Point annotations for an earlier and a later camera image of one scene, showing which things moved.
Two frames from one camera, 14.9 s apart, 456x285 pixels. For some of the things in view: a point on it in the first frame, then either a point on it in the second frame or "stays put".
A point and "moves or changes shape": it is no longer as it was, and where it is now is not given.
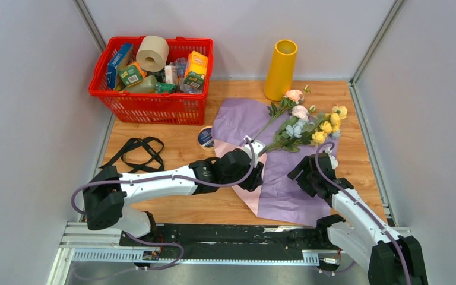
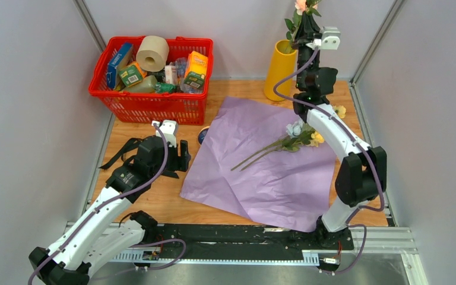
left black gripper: (257, 181) to (180, 163)
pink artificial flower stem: (291, 97) to (301, 6)
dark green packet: (165, 87) stays put
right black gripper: (303, 165) to (309, 31)
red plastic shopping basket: (152, 108) stays put
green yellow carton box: (132, 73) stays put
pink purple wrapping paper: (278, 196) moves or changes shape
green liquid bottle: (148, 84) stays put
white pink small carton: (171, 73) stays put
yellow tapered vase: (281, 70) stays put
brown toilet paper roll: (152, 53) stays put
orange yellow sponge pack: (196, 70) stays put
